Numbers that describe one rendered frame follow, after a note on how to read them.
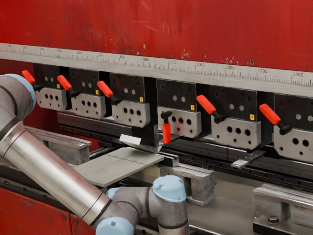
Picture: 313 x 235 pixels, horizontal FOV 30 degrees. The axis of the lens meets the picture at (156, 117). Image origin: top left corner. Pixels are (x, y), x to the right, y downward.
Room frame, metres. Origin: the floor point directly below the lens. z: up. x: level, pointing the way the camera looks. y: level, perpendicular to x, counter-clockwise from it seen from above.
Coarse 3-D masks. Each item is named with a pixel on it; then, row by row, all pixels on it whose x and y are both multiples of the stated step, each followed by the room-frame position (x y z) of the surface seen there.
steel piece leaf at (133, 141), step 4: (124, 136) 1.77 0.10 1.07; (128, 136) 1.76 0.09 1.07; (120, 140) 1.77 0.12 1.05; (124, 140) 1.76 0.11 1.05; (128, 140) 1.75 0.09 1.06; (132, 140) 1.74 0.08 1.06; (136, 140) 1.73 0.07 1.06; (140, 140) 1.72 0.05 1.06; (128, 144) 1.78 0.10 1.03; (132, 144) 1.74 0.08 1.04; (136, 144) 1.72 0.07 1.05; (136, 148) 1.82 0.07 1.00; (140, 148) 1.78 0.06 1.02; (144, 148) 1.75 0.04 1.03
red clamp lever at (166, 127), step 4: (164, 112) 1.65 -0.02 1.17; (168, 112) 1.65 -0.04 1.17; (164, 116) 1.64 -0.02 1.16; (168, 116) 1.65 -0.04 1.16; (164, 120) 1.65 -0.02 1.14; (168, 120) 1.65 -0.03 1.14; (164, 124) 1.64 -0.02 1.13; (168, 124) 1.65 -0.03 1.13; (164, 128) 1.64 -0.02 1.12; (168, 128) 1.64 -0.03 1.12; (164, 132) 1.64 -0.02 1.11; (168, 132) 1.64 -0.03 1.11; (164, 136) 1.64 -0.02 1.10; (168, 136) 1.64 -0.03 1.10; (164, 140) 1.64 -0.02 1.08; (168, 140) 1.64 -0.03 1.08
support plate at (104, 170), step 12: (108, 156) 1.77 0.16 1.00; (120, 156) 1.76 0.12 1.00; (132, 156) 1.76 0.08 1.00; (144, 156) 1.75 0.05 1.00; (156, 156) 1.74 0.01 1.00; (84, 168) 1.68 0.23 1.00; (96, 168) 1.67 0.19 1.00; (108, 168) 1.66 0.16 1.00; (120, 168) 1.66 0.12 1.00; (132, 168) 1.65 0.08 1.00; (144, 168) 1.67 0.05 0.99; (96, 180) 1.57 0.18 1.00; (108, 180) 1.57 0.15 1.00
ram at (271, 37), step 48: (0, 0) 2.21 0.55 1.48; (48, 0) 2.03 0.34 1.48; (96, 0) 1.87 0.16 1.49; (144, 0) 1.73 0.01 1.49; (192, 0) 1.61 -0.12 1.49; (240, 0) 1.51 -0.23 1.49; (288, 0) 1.41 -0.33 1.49; (96, 48) 1.88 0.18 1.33; (144, 48) 1.74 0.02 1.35; (192, 48) 1.61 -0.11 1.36; (240, 48) 1.51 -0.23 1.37; (288, 48) 1.41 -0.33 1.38
